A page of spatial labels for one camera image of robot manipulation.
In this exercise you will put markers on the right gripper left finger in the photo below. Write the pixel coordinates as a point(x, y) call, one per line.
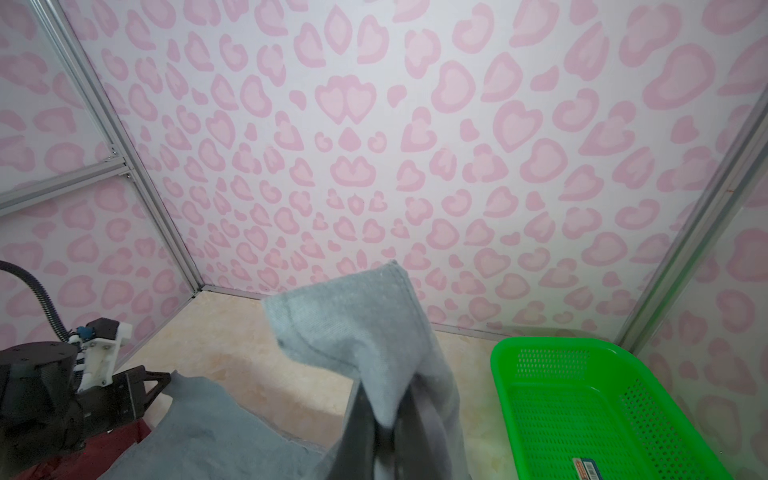
point(359, 439)

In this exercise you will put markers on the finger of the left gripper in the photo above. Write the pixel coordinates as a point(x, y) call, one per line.
point(146, 386)

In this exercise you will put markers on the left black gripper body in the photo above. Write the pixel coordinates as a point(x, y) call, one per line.
point(121, 403)

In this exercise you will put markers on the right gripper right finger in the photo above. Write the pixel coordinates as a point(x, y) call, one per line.
point(429, 424)

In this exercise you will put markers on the maroon long sleeve shirt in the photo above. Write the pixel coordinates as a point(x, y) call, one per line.
point(95, 459)

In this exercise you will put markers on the grey long sleeve shirt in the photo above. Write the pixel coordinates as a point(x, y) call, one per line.
point(368, 327)

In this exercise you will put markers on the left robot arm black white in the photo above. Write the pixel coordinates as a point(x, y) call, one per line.
point(43, 416)

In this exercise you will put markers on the green plastic basket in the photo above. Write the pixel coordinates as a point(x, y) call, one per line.
point(579, 408)

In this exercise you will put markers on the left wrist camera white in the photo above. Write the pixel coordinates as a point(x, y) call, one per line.
point(98, 344)

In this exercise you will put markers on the left aluminium frame diagonal strut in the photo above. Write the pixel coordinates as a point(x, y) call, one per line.
point(38, 192)

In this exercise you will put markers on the right rear aluminium frame post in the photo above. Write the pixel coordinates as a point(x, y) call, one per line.
point(741, 170)

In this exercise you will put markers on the aluminium frame post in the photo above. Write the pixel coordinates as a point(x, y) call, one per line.
point(741, 170)
point(56, 26)

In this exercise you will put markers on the left rear aluminium frame post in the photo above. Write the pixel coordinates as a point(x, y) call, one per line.
point(56, 26)

